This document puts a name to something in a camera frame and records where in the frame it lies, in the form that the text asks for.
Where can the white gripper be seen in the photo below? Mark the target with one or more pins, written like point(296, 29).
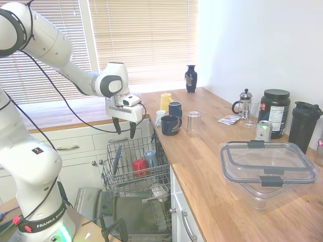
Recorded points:
point(126, 113)

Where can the red speckled mug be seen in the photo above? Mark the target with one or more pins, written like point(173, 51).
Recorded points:
point(140, 167)

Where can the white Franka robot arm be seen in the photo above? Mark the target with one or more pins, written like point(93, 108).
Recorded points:
point(45, 37)

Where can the grey mug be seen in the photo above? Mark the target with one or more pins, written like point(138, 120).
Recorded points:
point(151, 158)

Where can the navy mug with print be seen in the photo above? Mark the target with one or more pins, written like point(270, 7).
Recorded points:
point(170, 126)

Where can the built-in dishwasher body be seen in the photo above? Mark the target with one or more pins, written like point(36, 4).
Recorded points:
point(162, 153)

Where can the yellow mug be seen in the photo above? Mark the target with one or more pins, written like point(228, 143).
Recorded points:
point(165, 102)

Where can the plain navy mug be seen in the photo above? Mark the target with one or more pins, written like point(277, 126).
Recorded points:
point(175, 109)

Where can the stainless dishwasher door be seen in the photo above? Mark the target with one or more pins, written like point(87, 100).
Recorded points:
point(131, 211)

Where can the dark round plate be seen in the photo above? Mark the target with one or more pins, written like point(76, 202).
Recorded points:
point(116, 161)

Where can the small white cup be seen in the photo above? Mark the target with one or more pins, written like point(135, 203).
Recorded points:
point(159, 117)

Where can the silver cabinet knob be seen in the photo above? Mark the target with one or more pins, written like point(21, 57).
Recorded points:
point(94, 163)
point(101, 162)
point(173, 210)

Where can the white kitchen cabinet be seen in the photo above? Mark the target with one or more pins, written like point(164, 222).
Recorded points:
point(176, 196)
point(83, 151)

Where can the short clear glass tumbler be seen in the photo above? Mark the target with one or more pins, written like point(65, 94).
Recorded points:
point(193, 122)

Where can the white bowl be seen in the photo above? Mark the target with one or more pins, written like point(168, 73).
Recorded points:
point(159, 191)

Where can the dark blue painted vase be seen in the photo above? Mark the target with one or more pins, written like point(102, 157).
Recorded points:
point(191, 80)

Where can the wide beige window blind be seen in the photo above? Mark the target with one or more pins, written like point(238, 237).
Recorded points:
point(146, 37)

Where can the red white sachet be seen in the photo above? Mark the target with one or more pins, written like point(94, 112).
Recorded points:
point(232, 117)
point(225, 121)

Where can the narrow beige window blind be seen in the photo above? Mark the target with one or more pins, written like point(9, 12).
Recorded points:
point(25, 83)

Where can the glass french press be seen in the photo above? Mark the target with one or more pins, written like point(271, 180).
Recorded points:
point(244, 103)

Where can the tall clear drinking glass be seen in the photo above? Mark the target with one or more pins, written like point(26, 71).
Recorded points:
point(252, 118)

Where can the green white drink can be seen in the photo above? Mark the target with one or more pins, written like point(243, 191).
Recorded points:
point(263, 131)

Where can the clear plastic lidded container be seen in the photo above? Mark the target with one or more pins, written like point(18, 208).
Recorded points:
point(265, 156)

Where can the black protein powder tub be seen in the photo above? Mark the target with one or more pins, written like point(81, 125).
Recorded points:
point(275, 100)

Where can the black shaker bottle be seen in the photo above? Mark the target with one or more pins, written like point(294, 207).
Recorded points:
point(301, 128)

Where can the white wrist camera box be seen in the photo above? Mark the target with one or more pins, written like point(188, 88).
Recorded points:
point(131, 100)

